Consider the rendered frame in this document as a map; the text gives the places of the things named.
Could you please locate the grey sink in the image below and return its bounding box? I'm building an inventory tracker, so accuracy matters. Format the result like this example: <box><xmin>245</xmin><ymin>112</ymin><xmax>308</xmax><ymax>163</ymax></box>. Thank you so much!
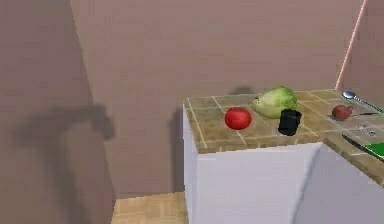
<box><xmin>328</xmin><ymin>101</ymin><xmax>384</xmax><ymax>145</ymax></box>

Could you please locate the green sponge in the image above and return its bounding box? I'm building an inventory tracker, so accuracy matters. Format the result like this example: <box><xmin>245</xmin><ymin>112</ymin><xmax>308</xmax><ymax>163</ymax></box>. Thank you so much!
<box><xmin>363</xmin><ymin>142</ymin><xmax>384</xmax><ymax>160</ymax></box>

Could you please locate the dark red apple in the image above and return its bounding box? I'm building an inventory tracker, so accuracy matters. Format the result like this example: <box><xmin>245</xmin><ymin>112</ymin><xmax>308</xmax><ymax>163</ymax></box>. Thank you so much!
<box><xmin>331</xmin><ymin>104</ymin><xmax>354</xmax><ymax>121</ymax></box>

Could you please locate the green lettuce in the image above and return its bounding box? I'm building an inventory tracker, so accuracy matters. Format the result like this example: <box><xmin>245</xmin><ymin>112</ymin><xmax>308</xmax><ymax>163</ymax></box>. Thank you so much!
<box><xmin>251</xmin><ymin>85</ymin><xmax>298</xmax><ymax>120</ymax></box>

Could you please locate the silver spoon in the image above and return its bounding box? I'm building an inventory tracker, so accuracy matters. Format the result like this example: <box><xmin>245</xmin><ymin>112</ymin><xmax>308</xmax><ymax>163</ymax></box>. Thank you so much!
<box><xmin>341</xmin><ymin>90</ymin><xmax>384</xmax><ymax>115</ymax></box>

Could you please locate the white tiled kitchen counter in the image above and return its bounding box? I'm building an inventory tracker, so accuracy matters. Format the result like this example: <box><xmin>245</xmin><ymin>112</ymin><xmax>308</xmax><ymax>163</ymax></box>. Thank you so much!
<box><xmin>182</xmin><ymin>88</ymin><xmax>384</xmax><ymax>224</ymax></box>

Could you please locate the black mug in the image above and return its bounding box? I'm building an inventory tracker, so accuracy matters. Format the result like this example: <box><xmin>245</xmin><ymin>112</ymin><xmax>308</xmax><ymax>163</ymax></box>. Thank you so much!
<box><xmin>277</xmin><ymin>109</ymin><xmax>303</xmax><ymax>137</ymax></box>

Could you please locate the red tomato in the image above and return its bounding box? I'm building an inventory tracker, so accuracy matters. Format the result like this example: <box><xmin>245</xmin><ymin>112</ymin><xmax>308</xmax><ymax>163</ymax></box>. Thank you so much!
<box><xmin>224</xmin><ymin>106</ymin><xmax>253</xmax><ymax>131</ymax></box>

